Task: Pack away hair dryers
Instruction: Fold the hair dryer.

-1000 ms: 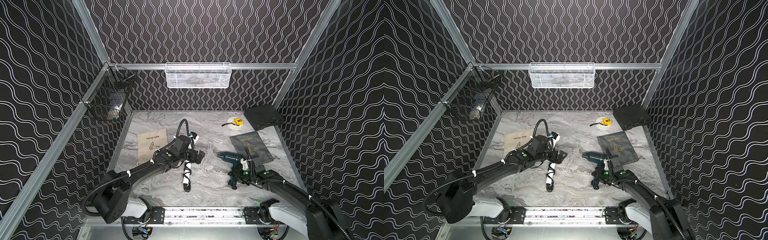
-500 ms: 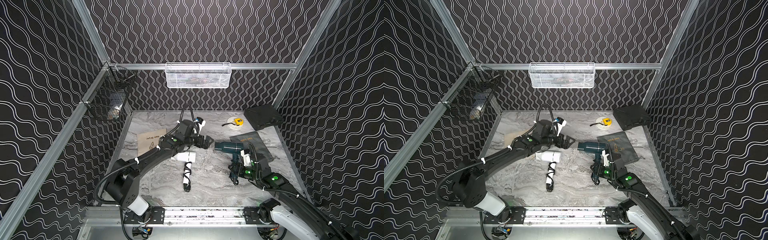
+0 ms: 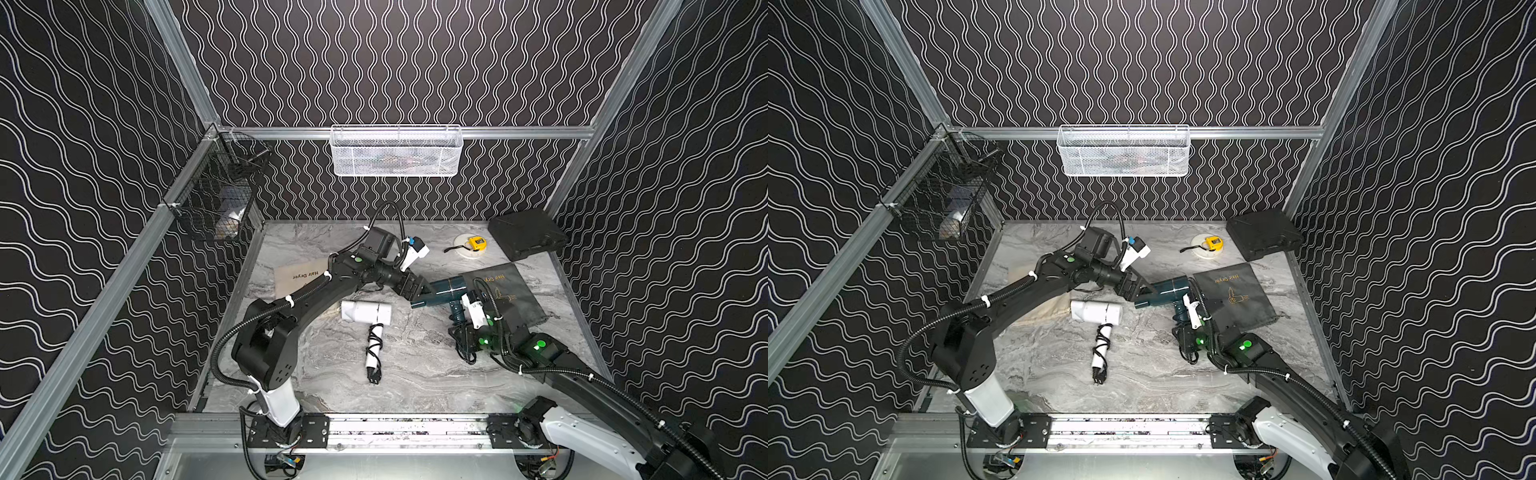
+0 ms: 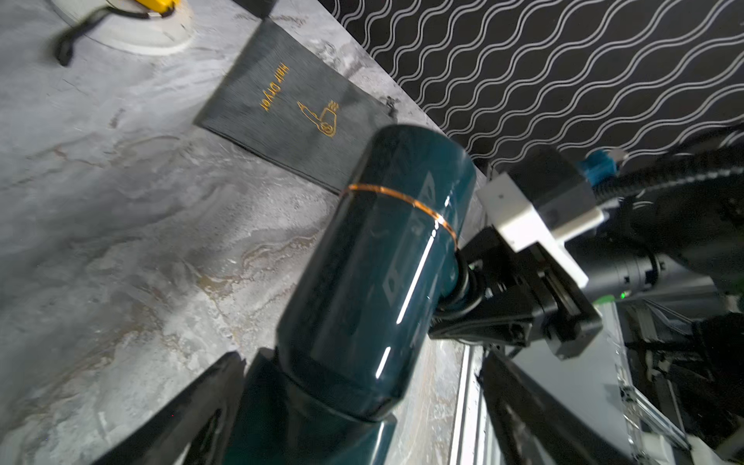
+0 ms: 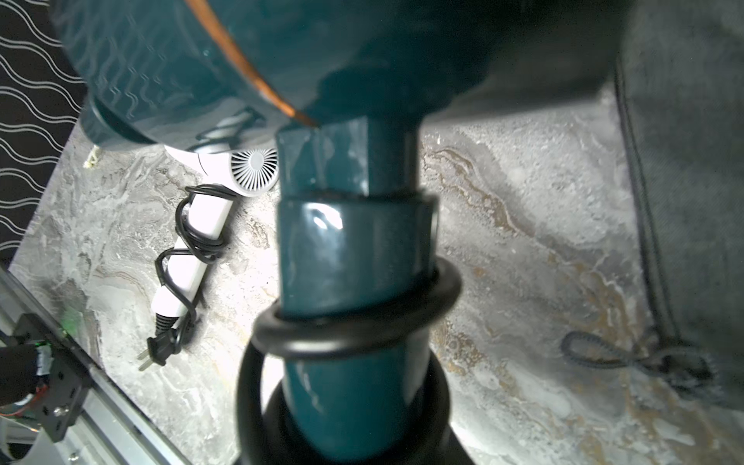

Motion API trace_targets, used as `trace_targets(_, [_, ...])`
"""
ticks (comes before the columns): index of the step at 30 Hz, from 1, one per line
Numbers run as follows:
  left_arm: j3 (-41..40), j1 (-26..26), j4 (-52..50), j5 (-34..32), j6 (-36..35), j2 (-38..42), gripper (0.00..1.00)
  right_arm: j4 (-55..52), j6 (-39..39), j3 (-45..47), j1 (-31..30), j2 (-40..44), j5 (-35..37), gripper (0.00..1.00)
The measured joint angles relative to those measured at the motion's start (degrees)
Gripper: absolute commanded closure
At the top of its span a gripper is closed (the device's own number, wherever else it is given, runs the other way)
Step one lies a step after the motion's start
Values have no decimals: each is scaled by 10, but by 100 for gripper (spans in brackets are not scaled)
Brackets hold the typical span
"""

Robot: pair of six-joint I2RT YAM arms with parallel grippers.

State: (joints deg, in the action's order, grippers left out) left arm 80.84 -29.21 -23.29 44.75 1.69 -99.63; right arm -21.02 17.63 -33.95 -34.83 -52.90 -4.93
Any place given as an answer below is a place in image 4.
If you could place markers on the dark green hair dryer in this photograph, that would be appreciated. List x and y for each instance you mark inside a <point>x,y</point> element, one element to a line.
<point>347,344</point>

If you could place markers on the white round coaster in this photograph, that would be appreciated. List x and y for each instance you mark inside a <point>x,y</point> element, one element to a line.
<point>125,26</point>

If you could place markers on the yellow tape measure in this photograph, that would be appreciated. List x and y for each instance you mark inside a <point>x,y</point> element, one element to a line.
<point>161,7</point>

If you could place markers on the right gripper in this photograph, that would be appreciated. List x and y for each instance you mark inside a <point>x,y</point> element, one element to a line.
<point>507,298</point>

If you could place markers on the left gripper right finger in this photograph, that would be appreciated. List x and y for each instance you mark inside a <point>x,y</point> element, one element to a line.
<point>510,393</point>

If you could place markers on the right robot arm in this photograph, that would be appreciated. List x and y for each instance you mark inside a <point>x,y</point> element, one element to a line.
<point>684,211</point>

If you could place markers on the dark grey hair dryer bag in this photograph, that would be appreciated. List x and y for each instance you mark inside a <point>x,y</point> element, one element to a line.
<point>284,104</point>

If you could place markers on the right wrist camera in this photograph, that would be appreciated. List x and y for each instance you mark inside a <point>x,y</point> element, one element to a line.
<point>544,200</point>

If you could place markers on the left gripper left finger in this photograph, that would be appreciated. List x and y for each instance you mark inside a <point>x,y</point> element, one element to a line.
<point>195,427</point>

